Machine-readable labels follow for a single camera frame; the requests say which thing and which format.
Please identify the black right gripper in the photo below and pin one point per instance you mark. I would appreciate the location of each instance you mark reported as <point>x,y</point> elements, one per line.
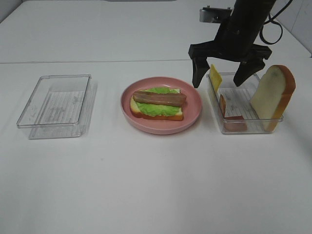
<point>234,41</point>

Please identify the yellow cheese slice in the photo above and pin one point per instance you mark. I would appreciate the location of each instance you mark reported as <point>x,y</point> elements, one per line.
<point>215,78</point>

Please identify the bacon strip from container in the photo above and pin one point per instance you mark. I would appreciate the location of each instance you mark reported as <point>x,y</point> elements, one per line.
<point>169,99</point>
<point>233,123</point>

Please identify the green lettuce leaf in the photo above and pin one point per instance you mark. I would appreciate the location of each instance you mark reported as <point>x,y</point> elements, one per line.
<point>153,110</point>

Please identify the bread slice from container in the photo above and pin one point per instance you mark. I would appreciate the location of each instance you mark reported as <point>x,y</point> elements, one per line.
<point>176,118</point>

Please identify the pink round plate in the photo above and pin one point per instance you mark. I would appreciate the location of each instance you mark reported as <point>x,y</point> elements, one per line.
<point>191,109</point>

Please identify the clear plastic right container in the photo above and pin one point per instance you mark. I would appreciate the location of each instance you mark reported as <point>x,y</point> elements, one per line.
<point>237,103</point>

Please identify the clear plastic container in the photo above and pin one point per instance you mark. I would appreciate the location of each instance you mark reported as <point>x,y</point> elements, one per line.
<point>237,103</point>
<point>59,107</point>

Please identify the bread slice in right container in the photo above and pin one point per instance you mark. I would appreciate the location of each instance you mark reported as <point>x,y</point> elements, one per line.
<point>273,94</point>

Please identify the clear plastic left container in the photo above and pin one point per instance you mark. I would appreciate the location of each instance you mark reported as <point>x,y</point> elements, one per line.
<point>59,107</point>

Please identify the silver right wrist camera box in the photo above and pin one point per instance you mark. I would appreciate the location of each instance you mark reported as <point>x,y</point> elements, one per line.
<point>214,15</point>

